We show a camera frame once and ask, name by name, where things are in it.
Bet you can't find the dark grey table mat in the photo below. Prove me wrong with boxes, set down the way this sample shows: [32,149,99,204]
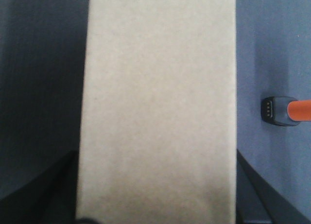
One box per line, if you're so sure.
[0,0,311,224]

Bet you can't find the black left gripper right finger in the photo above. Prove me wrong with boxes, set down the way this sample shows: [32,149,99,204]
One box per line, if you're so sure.
[237,152,311,224]

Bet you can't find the brown cardboard package box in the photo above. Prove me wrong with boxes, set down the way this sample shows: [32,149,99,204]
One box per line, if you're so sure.
[76,0,237,224]

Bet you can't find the orange black barcode scanner gun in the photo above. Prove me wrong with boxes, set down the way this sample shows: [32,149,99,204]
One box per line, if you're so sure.
[260,96,311,127]

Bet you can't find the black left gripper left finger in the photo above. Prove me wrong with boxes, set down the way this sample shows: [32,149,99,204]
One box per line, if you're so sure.
[0,151,78,224]

